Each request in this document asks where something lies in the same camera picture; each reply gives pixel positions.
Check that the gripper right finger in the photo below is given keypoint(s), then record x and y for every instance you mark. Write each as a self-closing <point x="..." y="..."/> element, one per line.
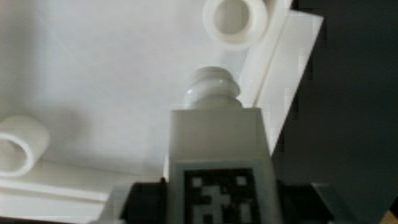
<point x="313" y="205"/>

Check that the white table leg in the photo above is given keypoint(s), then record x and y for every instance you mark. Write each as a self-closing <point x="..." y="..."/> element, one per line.
<point x="222" y="189"/>

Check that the white right fence rail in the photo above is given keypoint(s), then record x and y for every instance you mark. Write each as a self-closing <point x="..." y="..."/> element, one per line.
<point x="286" y="70"/>

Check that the white square table top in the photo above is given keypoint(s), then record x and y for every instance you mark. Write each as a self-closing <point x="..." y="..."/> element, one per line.
<point x="96" y="59"/>

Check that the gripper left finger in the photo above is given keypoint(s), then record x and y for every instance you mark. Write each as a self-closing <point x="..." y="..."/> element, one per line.
<point x="135" y="205"/>

